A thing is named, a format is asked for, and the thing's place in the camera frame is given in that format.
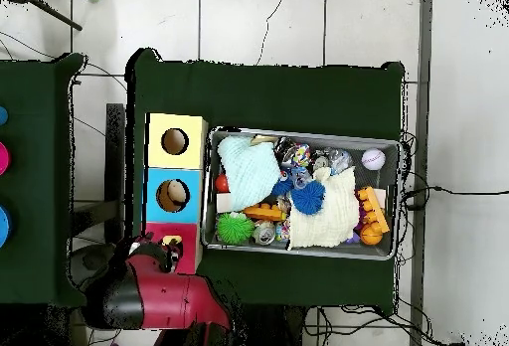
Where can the red ball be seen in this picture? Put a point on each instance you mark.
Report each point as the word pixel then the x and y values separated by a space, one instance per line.
pixel 222 183

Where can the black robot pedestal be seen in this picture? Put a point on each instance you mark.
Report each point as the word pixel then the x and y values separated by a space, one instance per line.
pixel 278 326

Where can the large blue round toy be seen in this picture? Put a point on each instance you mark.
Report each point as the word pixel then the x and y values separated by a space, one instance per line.
pixel 4 224

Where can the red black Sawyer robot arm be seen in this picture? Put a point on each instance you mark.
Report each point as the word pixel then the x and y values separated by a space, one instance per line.
pixel 179 298

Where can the white baseball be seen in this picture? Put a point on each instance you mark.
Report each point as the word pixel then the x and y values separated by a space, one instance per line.
pixel 373 159

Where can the cream knitted cloth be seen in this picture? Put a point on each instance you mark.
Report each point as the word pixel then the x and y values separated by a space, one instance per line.
pixel 330 218

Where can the orange toy building brick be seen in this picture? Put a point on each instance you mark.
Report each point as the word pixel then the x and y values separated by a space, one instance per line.
pixel 373 207

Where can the small blue round toy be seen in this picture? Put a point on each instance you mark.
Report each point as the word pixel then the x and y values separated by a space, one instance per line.
pixel 2 115

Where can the wooden box with three holes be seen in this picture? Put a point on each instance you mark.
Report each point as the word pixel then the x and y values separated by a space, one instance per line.
pixel 191 155

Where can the pink round toy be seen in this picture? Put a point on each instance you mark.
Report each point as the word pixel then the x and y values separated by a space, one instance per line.
pixel 3 158

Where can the large blue spiky ball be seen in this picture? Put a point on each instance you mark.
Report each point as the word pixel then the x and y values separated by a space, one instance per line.
pixel 308 197

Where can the mint knitted cloth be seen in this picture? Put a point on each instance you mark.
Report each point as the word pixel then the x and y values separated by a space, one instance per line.
pixel 248 173

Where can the yellow plush toy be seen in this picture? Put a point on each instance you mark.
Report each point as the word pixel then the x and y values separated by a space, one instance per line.
pixel 171 239

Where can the clear mesh bin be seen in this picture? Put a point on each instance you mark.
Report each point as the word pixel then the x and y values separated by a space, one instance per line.
pixel 214 151

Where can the dark green table cloth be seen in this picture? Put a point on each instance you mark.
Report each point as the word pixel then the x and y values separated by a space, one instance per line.
pixel 258 95
pixel 35 83

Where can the green spiky ball with eyes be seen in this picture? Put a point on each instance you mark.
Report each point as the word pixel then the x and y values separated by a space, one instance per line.
pixel 234 228

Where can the plain wooden block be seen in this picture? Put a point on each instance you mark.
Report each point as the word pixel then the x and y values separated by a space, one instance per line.
pixel 380 197

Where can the black rod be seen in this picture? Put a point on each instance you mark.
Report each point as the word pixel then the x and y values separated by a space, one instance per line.
pixel 59 18

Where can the small orange basketball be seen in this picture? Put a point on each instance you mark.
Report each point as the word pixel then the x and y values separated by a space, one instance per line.
pixel 370 235

